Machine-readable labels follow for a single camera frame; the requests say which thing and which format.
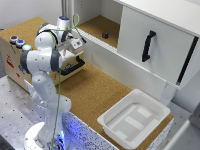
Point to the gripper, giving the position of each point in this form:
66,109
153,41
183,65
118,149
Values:
76,43

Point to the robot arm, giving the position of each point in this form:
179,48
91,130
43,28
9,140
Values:
41,60

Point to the purple block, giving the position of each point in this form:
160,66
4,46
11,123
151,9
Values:
105,34

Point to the red button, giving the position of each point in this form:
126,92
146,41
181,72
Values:
13,39

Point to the white sliding door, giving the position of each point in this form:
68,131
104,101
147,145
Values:
166,40

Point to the blue button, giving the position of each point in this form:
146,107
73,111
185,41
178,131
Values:
20,42

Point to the white plastic box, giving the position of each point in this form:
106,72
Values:
133,120

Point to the green button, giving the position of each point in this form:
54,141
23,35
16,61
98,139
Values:
26,47

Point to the white cabinet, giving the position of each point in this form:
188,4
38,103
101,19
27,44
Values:
100,53

